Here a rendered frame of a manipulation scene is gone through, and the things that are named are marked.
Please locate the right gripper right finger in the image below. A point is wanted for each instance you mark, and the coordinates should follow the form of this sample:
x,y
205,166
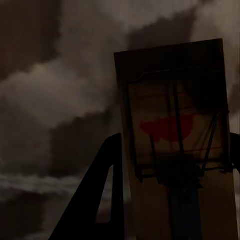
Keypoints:
x,y
235,150

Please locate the mousetrap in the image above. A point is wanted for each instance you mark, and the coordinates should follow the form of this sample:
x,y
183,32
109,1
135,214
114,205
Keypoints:
x,y
175,118

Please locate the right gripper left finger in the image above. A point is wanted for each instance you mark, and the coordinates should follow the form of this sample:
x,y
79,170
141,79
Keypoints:
x,y
78,220

